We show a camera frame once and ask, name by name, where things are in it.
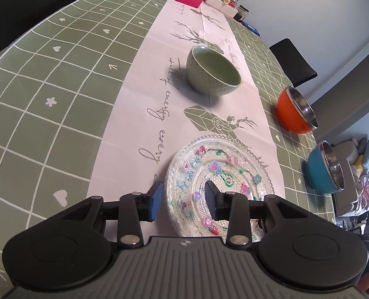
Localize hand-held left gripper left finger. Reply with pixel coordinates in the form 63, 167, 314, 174
58, 180, 166, 250

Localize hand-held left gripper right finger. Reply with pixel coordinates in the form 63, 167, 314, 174
204, 181, 311, 247

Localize blue steel bowl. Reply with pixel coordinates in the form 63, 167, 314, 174
307, 140, 345, 194

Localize orange steel bowl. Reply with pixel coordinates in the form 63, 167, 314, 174
276, 85, 319, 134

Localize green ceramic bowl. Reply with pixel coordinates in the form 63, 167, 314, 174
186, 45, 242, 95

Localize beige sofa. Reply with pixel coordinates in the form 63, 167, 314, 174
332, 139, 369, 222

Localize white deer table runner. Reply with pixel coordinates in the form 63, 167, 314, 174
86, 0, 286, 243

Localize black chair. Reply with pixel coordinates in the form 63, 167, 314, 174
0, 0, 117, 64
269, 38, 318, 88

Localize flat blue packet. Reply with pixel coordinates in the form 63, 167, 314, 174
244, 22, 260, 36

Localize glass jar dark contents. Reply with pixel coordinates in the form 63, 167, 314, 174
237, 5, 250, 22

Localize white rectangular box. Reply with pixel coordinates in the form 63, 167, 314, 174
205, 0, 238, 17

